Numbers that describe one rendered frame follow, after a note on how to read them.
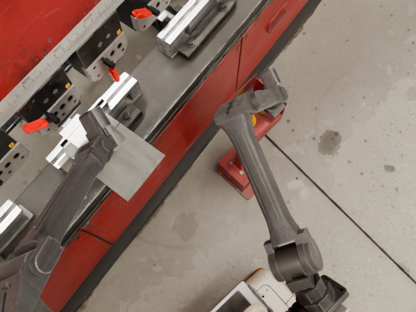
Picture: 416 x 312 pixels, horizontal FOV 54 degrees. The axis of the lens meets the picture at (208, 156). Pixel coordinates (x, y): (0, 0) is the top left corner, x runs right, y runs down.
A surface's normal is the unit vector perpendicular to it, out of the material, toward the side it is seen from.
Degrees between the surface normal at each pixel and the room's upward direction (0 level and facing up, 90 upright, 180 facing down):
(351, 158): 0
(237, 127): 34
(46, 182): 0
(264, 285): 0
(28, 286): 61
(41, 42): 90
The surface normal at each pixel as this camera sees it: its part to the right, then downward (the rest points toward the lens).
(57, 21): 0.80, 0.56
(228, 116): -0.41, 0.10
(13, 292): -0.54, -0.43
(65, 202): 0.80, -0.44
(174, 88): 0.00, -0.32
